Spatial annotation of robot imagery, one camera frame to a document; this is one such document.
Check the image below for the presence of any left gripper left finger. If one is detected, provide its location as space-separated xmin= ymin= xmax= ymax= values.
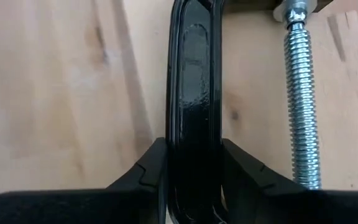
xmin=106 ymin=138 xmax=168 ymax=224

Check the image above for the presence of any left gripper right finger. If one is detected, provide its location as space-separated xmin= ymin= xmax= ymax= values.
xmin=221 ymin=138 xmax=307 ymax=224

